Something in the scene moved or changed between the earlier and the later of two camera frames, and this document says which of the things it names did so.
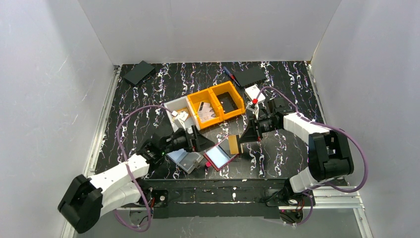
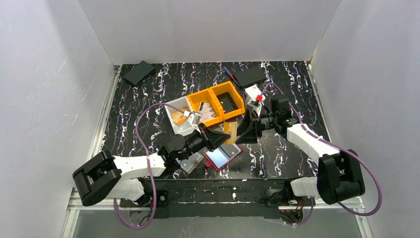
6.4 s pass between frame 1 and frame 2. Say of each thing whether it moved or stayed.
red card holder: stayed
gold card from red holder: moved
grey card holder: stayed
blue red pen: stayed
